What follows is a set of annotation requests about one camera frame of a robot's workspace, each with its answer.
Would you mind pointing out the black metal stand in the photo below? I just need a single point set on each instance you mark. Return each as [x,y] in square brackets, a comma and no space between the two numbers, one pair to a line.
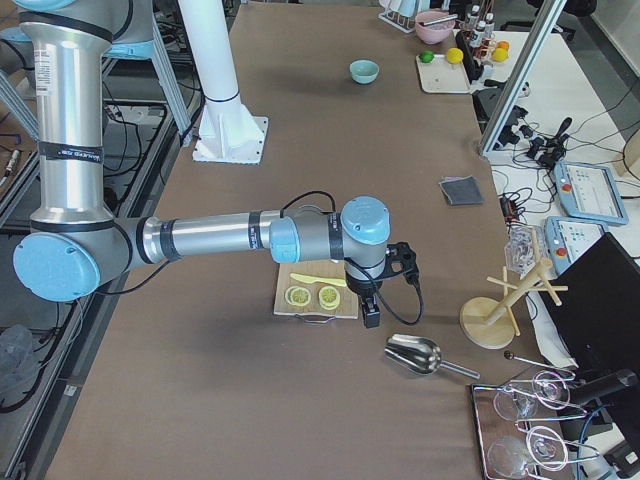
[485,101]

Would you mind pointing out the dark grey cloth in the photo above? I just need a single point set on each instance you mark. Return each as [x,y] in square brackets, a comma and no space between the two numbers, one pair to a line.
[461,191]

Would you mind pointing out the wooden cutting board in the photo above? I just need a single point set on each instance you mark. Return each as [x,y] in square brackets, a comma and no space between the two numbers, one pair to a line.
[348,308]

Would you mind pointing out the wooden mug tree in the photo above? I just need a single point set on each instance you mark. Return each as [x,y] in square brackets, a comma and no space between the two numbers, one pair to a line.
[490,323]

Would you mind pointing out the black monitor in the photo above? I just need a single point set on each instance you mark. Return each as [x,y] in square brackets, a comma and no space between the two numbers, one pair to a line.
[598,320]

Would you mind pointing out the wire glass rack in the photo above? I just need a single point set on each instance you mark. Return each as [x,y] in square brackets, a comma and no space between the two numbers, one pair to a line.
[518,428]

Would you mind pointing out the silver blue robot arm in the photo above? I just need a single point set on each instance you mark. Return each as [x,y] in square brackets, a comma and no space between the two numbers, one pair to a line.
[77,245]

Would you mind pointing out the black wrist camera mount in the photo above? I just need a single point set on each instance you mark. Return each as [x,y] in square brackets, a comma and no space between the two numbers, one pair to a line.
[401,260]

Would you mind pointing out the aluminium frame post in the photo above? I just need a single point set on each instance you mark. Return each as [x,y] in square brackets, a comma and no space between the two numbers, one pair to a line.
[541,29]

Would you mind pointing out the pink bowl with ice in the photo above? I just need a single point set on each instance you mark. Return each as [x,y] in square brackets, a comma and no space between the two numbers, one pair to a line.
[436,33]

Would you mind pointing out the right lemon slice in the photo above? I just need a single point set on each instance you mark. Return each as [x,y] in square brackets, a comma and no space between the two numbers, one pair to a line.
[329,297]

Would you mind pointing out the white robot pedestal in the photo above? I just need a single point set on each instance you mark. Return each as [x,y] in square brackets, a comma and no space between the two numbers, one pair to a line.
[228,132]

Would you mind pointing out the cream plastic tray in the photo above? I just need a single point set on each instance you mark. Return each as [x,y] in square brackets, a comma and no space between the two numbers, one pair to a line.
[440,77]

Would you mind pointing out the lemon slice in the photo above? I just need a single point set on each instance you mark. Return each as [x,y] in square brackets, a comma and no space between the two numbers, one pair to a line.
[297,296]
[329,297]

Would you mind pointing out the lower teach pendant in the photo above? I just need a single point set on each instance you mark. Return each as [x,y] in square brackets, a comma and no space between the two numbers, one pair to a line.
[568,238]

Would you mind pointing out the left lemon slice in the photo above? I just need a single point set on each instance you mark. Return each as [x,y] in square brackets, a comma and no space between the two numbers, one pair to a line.
[297,296]

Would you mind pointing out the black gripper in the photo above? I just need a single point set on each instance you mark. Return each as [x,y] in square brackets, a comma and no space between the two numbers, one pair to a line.
[362,287]

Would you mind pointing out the yellow lemon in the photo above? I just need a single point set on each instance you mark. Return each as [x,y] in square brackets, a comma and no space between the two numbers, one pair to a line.
[454,56]
[500,55]

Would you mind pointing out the yellow plastic knife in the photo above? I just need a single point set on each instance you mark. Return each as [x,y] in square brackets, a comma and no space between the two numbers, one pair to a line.
[310,279]

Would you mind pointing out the clear plastic bag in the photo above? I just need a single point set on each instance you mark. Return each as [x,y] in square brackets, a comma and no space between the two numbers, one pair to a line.
[524,248]

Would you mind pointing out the green lime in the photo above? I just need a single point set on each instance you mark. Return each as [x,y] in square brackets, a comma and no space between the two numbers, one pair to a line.
[426,57]

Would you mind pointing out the upper teach pendant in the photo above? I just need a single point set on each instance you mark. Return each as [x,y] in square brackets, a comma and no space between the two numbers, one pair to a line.
[589,192]

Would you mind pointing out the metal scoop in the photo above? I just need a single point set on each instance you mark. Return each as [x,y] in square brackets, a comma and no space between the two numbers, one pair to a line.
[422,356]

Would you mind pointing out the teach pendant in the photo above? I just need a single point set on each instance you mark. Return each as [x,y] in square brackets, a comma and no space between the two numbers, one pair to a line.
[589,192]
[568,238]

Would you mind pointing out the light green ceramic bowl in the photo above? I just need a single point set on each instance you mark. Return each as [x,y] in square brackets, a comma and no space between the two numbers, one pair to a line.
[364,71]

